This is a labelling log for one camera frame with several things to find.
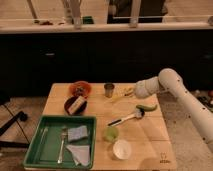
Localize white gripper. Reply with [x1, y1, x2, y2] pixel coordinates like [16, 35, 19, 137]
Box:
[134, 76, 160, 99]

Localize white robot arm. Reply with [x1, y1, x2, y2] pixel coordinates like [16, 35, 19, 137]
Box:
[134, 68, 213, 153]

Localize metal cup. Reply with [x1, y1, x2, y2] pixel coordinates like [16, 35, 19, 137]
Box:
[104, 82, 115, 98]

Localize green plastic cup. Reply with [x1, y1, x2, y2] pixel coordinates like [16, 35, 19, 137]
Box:
[104, 127, 119, 142]

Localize dark brown bowl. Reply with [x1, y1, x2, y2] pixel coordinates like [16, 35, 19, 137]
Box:
[64, 96, 87, 115]

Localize beige block in bowl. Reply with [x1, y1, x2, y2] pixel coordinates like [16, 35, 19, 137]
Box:
[68, 96, 86, 114]

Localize orange bowl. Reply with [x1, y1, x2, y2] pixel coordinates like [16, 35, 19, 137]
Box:
[69, 81, 91, 98]

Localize blue sponge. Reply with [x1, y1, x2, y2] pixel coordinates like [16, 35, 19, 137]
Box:
[68, 125, 88, 142]

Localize grey folded cloth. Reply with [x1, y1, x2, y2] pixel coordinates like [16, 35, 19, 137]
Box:
[66, 145, 90, 166]

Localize silver fork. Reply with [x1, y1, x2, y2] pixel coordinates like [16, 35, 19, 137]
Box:
[57, 127, 67, 164]

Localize green plastic tray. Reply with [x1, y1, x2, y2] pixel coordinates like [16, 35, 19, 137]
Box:
[23, 115, 96, 170]

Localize black chair base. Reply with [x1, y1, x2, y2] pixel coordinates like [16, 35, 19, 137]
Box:
[0, 89, 30, 149]

